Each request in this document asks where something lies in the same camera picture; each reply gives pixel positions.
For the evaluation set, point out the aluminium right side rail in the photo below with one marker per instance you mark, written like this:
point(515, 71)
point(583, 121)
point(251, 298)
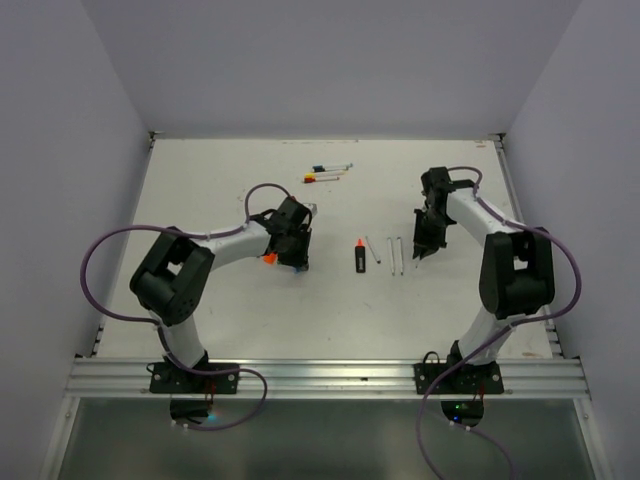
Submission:
point(517, 272)

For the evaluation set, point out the yellow cap marker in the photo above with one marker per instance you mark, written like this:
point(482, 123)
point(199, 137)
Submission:
point(322, 174)

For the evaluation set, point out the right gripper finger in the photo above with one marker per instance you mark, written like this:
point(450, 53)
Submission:
point(432, 244)
point(418, 247)

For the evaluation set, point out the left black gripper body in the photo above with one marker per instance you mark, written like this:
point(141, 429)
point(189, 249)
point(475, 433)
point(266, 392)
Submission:
point(296, 247)

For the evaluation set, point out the green cap marker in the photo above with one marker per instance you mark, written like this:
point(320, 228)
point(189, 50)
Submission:
point(390, 250)

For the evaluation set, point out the white black tip marker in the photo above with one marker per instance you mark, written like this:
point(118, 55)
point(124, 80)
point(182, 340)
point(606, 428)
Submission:
point(373, 250)

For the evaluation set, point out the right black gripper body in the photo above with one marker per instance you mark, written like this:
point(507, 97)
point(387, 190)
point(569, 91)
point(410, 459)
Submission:
point(436, 222)

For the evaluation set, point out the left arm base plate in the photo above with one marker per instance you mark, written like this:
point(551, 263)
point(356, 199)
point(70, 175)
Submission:
point(166, 378)

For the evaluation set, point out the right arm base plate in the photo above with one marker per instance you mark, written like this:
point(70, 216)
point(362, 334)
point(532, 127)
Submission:
point(468, 380)

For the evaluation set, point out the aluminium rail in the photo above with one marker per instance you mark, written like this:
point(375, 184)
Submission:
point(537, 379)
point(517, 272)

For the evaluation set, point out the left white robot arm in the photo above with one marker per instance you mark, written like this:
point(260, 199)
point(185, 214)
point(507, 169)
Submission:
point(171, 279)

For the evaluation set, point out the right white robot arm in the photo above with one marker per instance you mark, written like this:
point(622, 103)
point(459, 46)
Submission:
point(459, 199)

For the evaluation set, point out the orange highlighter cap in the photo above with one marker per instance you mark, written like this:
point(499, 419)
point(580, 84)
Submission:
point(270, 258)

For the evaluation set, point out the red cap marker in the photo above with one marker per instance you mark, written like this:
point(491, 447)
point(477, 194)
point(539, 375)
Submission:
point(315, 179)

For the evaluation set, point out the aluminium front rail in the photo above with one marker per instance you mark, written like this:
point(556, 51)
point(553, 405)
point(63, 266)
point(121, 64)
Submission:
point(537, 379)

